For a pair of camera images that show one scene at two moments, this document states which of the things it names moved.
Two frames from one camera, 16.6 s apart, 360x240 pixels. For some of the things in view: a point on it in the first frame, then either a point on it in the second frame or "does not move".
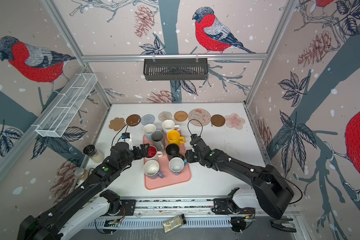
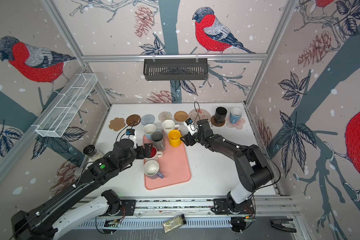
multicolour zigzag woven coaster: [165, 115] does not move
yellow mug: [173, 137] does not move
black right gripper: [188, 156] to [188, 138]
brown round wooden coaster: [217, 120] does not move
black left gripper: [139, 155] does not move
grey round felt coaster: [147, 119] does not move
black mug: [172, 151] to [220, 114]
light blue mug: [176, 165] to [235, 114]
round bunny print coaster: [199, 117] does not move
